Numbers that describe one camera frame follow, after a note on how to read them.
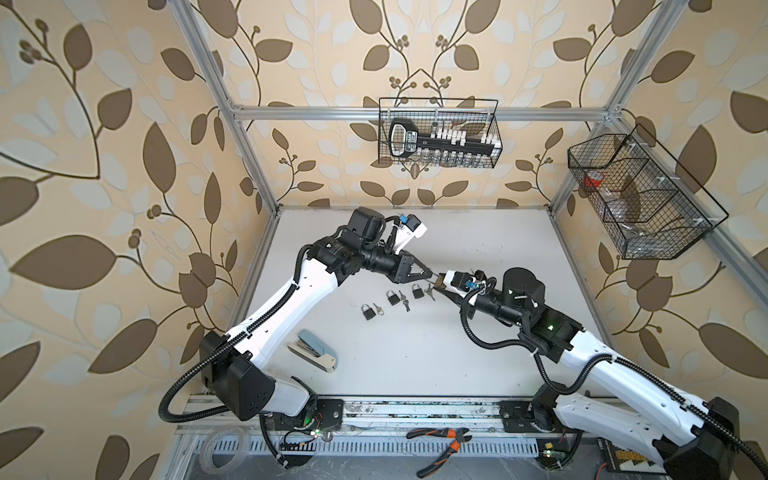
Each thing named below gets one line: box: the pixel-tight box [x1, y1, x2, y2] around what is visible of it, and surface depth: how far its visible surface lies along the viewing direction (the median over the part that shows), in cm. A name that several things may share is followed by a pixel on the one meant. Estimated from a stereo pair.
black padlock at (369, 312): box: [361, 302, 385, 321], surface depth 95 cm
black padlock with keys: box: [386, 290, 411, 313], surface depth 98 cm
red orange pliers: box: [406, 427, 472, 479], surface depth 72 cm
